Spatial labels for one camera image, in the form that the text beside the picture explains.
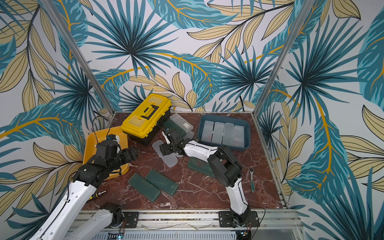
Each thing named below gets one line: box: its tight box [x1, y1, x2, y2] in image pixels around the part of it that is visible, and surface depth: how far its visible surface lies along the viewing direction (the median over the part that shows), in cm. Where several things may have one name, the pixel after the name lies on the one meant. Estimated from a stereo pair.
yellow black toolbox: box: [121, 93, 172, 146], surface depth 95 cm
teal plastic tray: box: [191, 115, 251, 151], surface depth 108 cm
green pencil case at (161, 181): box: [144, 169, 179, 196], surface depth 86 cm
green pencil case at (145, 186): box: [128, 172, 161, 202], surface depth 85 cm
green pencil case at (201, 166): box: [187, 156, 216, 179], surface depth 92 cm
